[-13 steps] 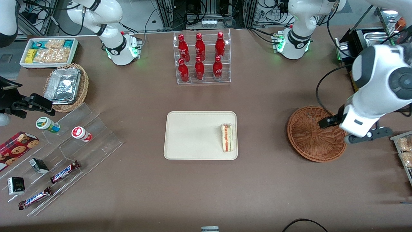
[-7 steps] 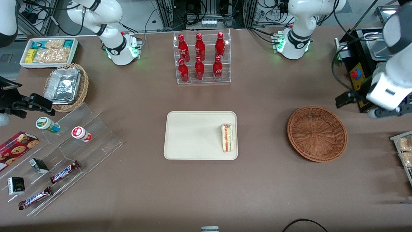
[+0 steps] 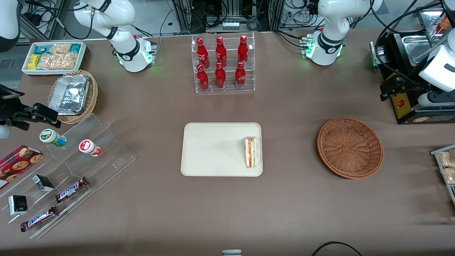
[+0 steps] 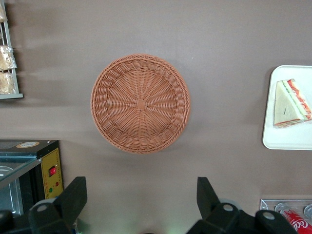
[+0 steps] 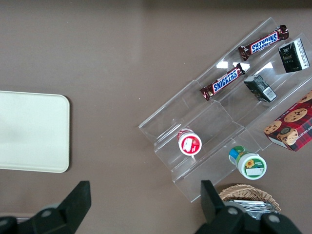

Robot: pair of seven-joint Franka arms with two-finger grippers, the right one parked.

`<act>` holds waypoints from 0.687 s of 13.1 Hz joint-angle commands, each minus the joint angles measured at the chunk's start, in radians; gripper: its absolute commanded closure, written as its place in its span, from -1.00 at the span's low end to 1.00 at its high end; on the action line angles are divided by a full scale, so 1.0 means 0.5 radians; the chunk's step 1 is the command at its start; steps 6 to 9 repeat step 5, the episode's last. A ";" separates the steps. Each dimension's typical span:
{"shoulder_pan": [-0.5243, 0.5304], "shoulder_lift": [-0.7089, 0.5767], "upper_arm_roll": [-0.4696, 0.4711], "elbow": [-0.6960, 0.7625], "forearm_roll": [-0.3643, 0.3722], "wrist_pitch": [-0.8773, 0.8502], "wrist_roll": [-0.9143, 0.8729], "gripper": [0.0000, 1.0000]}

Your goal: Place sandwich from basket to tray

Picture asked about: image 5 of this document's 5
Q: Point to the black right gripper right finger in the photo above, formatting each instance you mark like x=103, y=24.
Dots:
x=217, y=217

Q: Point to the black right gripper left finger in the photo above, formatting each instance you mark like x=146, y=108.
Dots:
x=70, y=209

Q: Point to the aluminium foil tray stack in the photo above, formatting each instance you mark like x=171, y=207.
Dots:
x=253, y=206

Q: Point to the deep wicker basket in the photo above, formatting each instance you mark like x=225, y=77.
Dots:
x=246, y=191

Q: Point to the cream rectangular tray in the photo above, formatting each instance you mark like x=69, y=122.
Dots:
x=31, y=131

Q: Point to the green label yogurt cup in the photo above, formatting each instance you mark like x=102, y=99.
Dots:
x=248, y=164

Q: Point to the red label yogurt cup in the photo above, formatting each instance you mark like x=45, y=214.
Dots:
x=189, y=145

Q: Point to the clear acrylic stepped shelf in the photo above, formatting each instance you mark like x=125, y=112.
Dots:
x=219, y=122

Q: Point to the red plaid cookie box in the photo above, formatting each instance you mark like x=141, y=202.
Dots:
x=292, y=124

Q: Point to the Snickers chocolate bar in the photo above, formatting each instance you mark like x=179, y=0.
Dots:
x=223, y=81
x=264, y=42

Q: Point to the small black carton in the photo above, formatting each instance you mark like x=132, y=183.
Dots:
x=259, y=87
x=293, y=57

